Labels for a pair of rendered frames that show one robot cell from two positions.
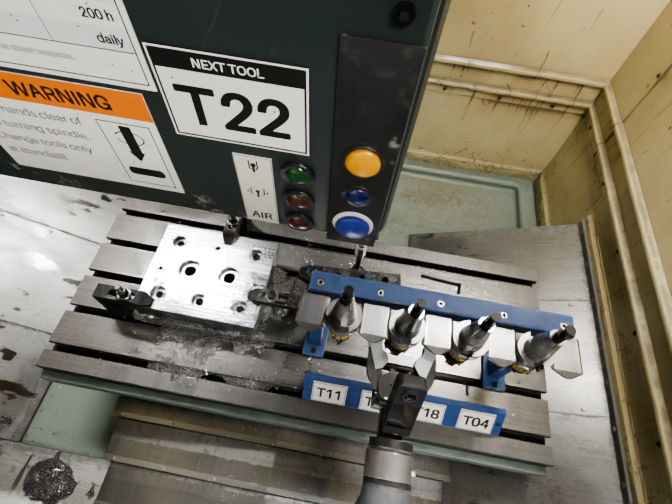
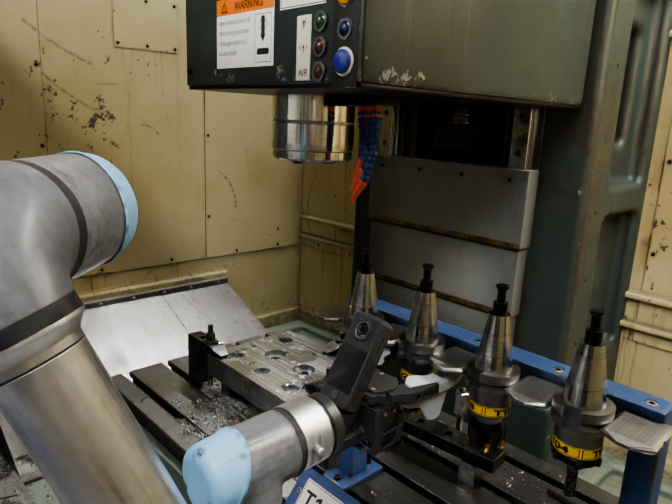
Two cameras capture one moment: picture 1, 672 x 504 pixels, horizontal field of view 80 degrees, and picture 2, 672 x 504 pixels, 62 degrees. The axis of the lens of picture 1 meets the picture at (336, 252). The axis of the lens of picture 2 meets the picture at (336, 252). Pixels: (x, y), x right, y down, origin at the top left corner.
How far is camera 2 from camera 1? 73 cm
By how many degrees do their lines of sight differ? 56
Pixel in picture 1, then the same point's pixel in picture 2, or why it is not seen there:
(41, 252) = not seen: hidden behind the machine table
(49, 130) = (237, 32)
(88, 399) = not seen: hidden behind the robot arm
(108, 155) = (251, 42)
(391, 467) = (297, 403)
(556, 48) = not seen: outside the picture
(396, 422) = (338, 377)
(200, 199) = (278, 69)
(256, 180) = (303, 35)
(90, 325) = (166, 376)
